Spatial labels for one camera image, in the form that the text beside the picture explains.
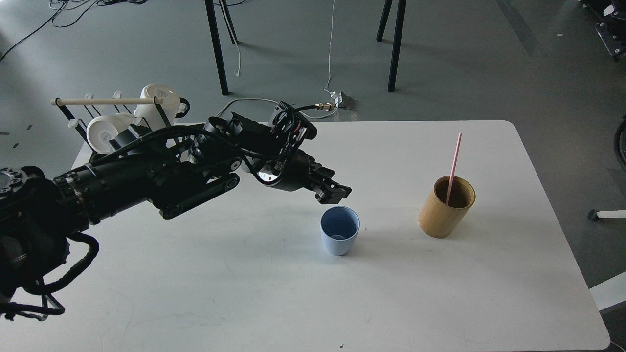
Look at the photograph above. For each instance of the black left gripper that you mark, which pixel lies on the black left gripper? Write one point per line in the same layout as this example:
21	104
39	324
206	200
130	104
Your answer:
303	172

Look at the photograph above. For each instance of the blue plastic cup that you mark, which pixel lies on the blue plastic cup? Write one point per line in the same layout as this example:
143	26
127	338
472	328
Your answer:
339	227

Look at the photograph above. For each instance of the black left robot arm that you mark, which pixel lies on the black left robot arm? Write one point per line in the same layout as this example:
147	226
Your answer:
177	168

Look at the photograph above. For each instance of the bamboo wooden cup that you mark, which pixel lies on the bamboo wooden cup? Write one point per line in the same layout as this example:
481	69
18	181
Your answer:
446	206

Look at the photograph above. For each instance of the grey power plug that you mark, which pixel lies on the grey power plug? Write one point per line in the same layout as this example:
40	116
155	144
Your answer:
342	101

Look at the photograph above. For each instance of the white mug upper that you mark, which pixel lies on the white mug upper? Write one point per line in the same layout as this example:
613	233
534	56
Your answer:
159	116

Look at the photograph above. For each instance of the white mug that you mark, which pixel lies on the white mug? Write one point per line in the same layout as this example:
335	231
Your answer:
104	128
159	116

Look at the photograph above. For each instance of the black table leg right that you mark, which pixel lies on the black table leg right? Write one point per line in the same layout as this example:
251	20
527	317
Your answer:
397	37

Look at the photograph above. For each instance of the black table leg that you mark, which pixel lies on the black table leg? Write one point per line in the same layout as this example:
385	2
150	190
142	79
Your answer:
216	39
397	37

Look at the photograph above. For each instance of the black table leg left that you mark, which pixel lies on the black table leg left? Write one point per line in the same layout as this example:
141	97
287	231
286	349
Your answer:
216	39

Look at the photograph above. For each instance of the white mug lower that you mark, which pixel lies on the white mug lower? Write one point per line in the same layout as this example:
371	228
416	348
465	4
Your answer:
104	128

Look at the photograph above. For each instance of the wooden rack handle rod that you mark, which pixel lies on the wooden rack handle rod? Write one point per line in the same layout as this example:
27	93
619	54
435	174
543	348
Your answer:
112	101

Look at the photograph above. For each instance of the black wire mug rack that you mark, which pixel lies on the black wire mug rack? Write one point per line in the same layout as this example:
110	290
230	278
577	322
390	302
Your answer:
81	126

